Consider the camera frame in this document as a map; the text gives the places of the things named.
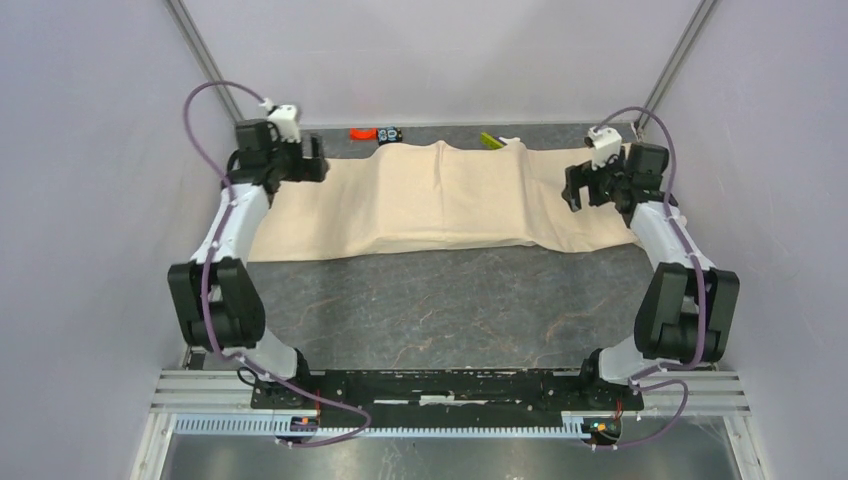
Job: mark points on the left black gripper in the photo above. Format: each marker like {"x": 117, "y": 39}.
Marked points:
{"x": 306, "y": 169}

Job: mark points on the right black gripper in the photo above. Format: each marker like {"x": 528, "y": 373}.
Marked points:
{"x": 583, "y": 174}

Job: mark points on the green white brush tool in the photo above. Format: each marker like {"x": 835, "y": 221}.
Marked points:
{"x": 494, "y": 142}

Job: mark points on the beige cloth wrap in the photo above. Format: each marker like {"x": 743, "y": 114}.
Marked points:
{"x": 407, "y": 198}

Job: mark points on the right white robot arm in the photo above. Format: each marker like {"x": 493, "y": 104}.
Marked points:
{"x": 685, "y": 317}

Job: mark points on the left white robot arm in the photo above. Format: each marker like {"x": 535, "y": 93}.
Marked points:
{"x": 217, "y": 304}

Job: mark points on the orange red tape roll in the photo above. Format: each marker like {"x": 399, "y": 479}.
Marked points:
{"x": 363, "y": 134}

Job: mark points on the small black blue toy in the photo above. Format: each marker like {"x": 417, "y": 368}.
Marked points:
{"x": 388, "y": 135}

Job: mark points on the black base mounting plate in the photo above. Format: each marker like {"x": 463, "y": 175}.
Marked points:
{"x": 448, "y": 398}

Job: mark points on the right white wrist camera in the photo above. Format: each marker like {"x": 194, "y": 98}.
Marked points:
{"x": 604, "y": 143}

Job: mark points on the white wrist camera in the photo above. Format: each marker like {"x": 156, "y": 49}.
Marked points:
{"x": 604, "y": 143}
{"x": 285, "y": 117}

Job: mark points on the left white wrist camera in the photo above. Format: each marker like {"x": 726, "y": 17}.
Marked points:
{"x": 285, "y": 117}

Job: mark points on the left aluminium corner post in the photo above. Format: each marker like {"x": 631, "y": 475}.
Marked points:
{"x": 193, "y": 38}

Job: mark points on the aluminium corner post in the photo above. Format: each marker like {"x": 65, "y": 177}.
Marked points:
{"x": 699, "y": 19}
{"x": 193, "y": 38}

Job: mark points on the right aluminium corner post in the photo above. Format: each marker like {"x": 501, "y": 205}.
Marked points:
{"x": 699, "y": 19}

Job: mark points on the white slotted cable duct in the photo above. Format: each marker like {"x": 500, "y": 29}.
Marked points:
{"x": 280, "y": 425}

